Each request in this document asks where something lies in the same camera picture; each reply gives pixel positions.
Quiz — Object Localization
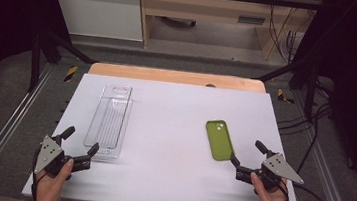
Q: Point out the black floor cables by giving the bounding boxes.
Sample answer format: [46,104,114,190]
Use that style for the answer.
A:
[272,75,336,177]

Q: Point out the yellow black tape marker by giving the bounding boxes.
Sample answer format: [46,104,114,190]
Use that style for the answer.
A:
[276,88,296,105]
[63,64,80,84]

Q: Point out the metal floor rail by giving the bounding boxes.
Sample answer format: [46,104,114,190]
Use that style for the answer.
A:
[0,58,57,201]
[280,91,357,201]

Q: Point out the white board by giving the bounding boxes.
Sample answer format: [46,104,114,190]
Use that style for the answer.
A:
[21,67,317,201]

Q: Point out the green phone case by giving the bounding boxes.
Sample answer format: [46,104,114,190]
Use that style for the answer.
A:
[201,118,239,164]

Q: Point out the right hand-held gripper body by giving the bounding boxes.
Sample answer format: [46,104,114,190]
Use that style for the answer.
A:
[233,147,307,197]

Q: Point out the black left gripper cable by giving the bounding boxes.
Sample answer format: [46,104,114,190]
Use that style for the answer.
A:
[28,147,51,201]

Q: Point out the clear plastic tray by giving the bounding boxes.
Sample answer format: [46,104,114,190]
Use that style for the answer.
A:
[81,81,136,162]

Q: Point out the light wooden desk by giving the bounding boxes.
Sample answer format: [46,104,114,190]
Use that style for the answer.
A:
[131,0,326,67]

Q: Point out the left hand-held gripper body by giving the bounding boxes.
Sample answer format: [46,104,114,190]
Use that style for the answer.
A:
[32,131,95,182]

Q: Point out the hanging desk cables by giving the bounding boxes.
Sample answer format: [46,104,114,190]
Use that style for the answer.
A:
[261,0,312,65]

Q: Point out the person's left hand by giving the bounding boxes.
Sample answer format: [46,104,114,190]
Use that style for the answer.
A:
[33,155,75,201]

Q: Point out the white cabinet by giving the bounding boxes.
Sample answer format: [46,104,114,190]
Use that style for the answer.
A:
[40,0,148,43]

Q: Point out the black frame strut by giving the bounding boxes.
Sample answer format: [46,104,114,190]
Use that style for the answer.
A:
[247,50,322,123]
[27,27,99,99]

